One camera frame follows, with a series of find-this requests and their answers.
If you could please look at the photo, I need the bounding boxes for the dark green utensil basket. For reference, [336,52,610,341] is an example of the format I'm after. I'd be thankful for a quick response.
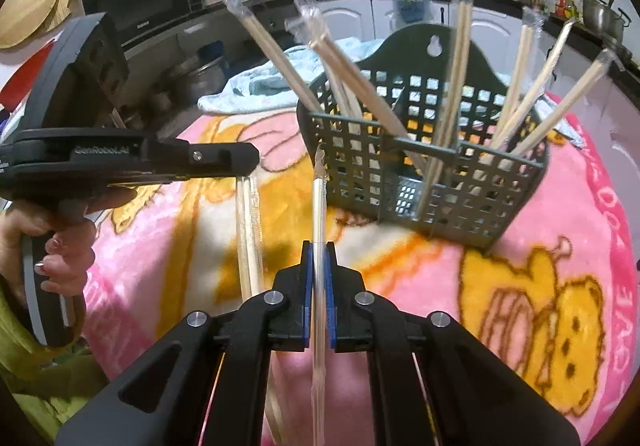
[296,24,549,251]

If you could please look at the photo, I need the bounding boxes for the white cabinet doors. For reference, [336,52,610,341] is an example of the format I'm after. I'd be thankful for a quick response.
[319,0,522,72]

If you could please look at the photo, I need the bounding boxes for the light blue towel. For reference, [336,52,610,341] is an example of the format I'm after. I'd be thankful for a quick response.
[196,36,586,149]

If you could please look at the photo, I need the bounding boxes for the wrapped chopsticks on blanket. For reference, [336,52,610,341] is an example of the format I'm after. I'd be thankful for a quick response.
[235,175,264,301]

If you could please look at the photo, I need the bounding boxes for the pink cartoon blanket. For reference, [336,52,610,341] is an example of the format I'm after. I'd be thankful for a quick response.
[84,96,639,440]

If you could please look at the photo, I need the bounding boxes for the chopsticks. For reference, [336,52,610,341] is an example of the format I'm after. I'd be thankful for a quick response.
[311,145,328,445]
[432,0,473,148]
[224,0,321,112]
[291,5,409,140]
[235,175,264,301]

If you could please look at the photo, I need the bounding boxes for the person's left hand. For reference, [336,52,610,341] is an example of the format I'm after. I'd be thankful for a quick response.
[0,187,139,306]

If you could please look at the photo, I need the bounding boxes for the round bamboo tray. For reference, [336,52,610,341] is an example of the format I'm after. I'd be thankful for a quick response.
[0,0,58,50]

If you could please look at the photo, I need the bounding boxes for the steel stock pot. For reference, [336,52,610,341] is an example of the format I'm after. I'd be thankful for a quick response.
[582,0,631,45]

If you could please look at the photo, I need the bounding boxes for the green left sleeve forearm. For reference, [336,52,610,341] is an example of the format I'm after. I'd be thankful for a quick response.
[1,281,108,444]

